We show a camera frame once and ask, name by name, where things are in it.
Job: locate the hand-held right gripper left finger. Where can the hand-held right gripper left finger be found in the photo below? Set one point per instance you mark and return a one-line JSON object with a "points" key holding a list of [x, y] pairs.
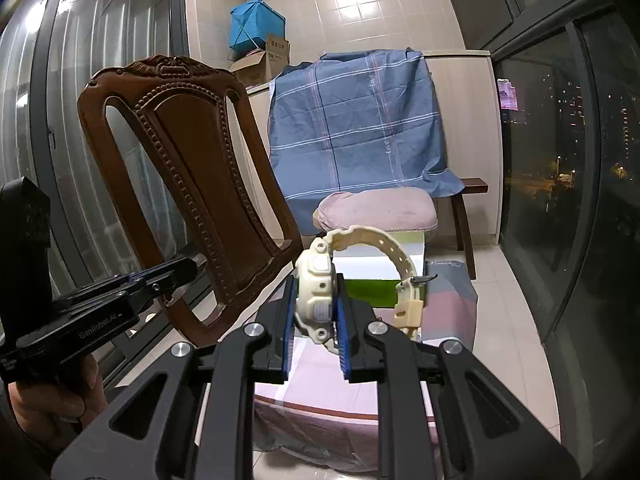
{"points": [[286, 350]]}

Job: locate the dark glass window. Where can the dark glass window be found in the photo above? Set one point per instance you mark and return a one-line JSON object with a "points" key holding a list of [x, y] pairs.
{"points": [[550, 160]]}

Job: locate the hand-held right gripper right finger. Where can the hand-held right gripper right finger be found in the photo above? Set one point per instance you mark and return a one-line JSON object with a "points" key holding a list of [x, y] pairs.
{"points": [[344, 350]]}

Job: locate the person's left hand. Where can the person's left hand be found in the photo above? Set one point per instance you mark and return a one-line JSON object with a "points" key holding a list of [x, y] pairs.
{"points": [[45, 405]]}

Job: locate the glass sliding door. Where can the glass sliding door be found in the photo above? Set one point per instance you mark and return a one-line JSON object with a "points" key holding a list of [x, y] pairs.
{"points": [[75, 60]]}

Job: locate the pink cushion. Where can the pink cushion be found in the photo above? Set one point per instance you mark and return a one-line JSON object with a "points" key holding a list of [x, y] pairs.
{"points": [[375, 207]]}

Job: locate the pink striped blanket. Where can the pink striped blanket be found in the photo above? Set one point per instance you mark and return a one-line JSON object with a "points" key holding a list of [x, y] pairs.
{"points": [[450, 310]]}

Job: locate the blue fabric bag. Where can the blue fabric bag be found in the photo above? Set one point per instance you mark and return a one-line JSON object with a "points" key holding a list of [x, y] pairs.
{"points": [[255, 22]]}

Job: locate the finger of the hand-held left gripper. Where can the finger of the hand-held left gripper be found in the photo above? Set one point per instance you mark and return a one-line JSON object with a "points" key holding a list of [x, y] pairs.
{"points": [[165, 269], [175, 287]]}

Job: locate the cream plastic wristwatch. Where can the cream plastic wristwatch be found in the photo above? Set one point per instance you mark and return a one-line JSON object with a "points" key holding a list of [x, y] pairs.
{"points": [[312, 280]]}

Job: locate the green cardboard box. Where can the green cardboard box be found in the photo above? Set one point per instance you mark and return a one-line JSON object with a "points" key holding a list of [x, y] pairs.
{"points": [[370, 292]]}

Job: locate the carved wooden chair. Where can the carved wooden chair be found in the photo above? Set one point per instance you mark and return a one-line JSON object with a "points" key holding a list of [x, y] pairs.
{"points": [[200, 160]]}

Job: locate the dark wooden bench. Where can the dark wooden bench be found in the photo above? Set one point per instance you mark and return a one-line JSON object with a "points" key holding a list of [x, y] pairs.
{"points": [[472, 186]]}

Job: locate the blue plaid cloth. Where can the blue plaid cloth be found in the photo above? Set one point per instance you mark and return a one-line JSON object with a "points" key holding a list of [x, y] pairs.
{"points": [[360, 125]]}

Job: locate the brown cardboard box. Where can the brown cardboard box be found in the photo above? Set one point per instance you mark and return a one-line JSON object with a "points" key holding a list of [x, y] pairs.
{"points": [[260, 65]]}

